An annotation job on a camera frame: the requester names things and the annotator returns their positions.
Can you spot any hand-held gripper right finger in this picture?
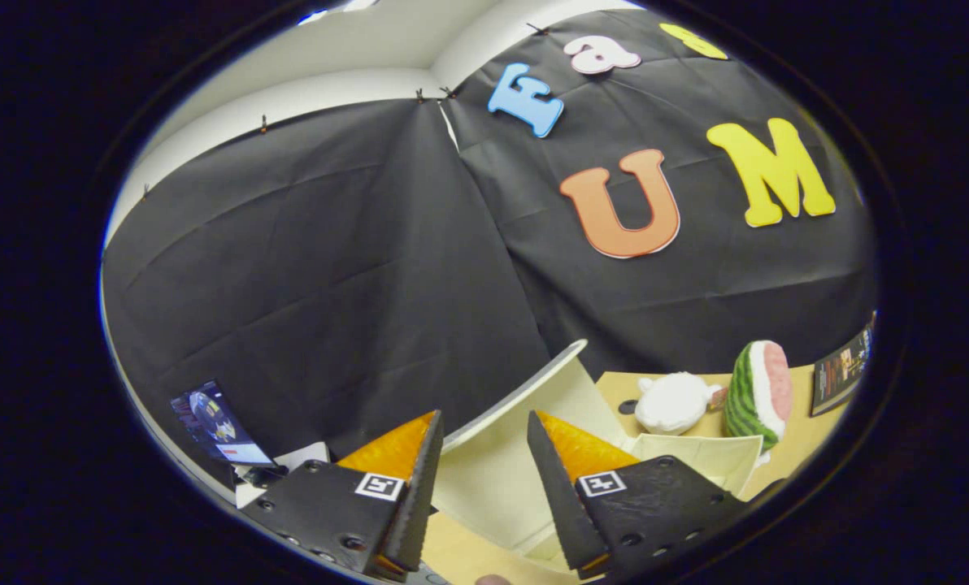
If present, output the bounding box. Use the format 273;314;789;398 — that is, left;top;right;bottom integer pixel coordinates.
526;410;750;580

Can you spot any cream fabric storage box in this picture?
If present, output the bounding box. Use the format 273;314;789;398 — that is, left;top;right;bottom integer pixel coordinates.
430;339;766;571

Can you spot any lit display screen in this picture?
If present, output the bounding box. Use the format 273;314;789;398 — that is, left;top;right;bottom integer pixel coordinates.
171;379;276;468

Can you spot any black cover book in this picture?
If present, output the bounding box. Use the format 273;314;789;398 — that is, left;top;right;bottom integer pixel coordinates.
810;319;876;418

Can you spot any watermelon slice plush toy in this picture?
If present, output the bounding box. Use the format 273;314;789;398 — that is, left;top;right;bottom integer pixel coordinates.
723;340;794;453

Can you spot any white plush toy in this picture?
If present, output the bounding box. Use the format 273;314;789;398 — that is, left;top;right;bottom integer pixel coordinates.
635;371;727;436

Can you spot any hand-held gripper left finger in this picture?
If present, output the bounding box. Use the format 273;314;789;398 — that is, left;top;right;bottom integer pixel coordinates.
241;409;445;583

